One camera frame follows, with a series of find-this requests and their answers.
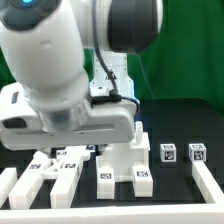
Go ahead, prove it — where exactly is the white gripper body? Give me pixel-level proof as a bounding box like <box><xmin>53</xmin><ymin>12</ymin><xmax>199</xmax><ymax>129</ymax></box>
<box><xmin>0</xmin><ymin>86</ymin><xmax>139</xmax><ymax>150</ymax></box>

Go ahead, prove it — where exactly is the white chair back part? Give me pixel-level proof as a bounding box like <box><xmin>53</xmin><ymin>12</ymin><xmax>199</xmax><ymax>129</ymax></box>
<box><xmin>9</xmin><ymin>146</ymin><xmax>91</xmax><ymax>210</ymax></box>

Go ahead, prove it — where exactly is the white chair seat part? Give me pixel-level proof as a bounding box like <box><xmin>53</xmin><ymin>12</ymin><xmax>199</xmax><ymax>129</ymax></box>
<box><xmin>96</xmin><ymin>121</ymin><xmax>150</xmax><ymax>182</ymax></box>

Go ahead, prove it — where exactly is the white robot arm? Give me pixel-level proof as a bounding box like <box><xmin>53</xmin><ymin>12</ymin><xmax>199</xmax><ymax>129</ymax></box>
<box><xmin>0</xmin><ymin>0</ymin><xmax>163</xmax><ymax>150</ymax></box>

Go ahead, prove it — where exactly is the white block far left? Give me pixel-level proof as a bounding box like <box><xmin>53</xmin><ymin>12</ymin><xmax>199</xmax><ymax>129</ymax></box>
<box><xmin>0</xmin><ymin>168</ymin><xmax>17</xmax><ymax>208</ymax></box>

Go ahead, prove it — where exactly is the green backdrop curtain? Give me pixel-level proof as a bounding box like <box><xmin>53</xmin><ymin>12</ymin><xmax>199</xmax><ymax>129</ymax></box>
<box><xmin>0</xmin><ymin>0</ymin><xmax>224</xmax><ymax>111</ymax></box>

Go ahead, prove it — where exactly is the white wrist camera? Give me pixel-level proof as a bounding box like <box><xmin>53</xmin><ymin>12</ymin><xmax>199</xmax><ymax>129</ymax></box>
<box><xmin>0</xmin><ymin>82</ymin><xmax>42</xmax><ymax>132</ymax></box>

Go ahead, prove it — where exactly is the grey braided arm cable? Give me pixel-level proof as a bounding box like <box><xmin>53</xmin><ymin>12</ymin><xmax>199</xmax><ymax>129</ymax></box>
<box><xmin>89</xmin><ymin>0</ymin><xmax>141</xmax><ymax>108</ymax></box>

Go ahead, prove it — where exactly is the white frame border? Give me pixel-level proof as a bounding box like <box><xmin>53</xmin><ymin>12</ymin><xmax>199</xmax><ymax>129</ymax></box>
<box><xmin>0</xmin><ymin>162</ymin><xmax>224</xmax><ymax>224</ymax></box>

